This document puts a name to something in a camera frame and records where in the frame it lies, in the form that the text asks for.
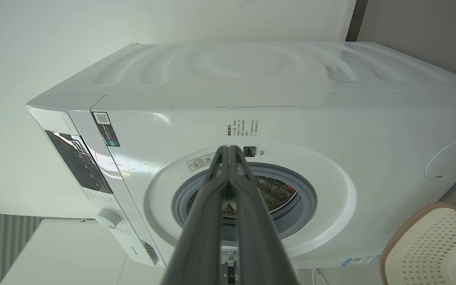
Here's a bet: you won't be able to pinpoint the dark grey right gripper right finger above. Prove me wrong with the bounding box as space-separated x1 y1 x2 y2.
228 145 300 285

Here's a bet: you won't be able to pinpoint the white front-load washing machine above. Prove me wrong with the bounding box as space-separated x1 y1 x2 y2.
27 41 456 270

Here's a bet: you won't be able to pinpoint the cream perforated laundry basket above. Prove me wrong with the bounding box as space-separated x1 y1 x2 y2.
379 201 456 285

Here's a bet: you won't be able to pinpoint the thin white cables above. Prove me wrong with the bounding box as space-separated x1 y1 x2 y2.
312 268 329 285

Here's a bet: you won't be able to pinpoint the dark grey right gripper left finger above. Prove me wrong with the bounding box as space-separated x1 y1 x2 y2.
161 145 230 285

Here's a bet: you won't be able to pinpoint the white cabinet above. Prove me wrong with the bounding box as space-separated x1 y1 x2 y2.
0 219 166 285

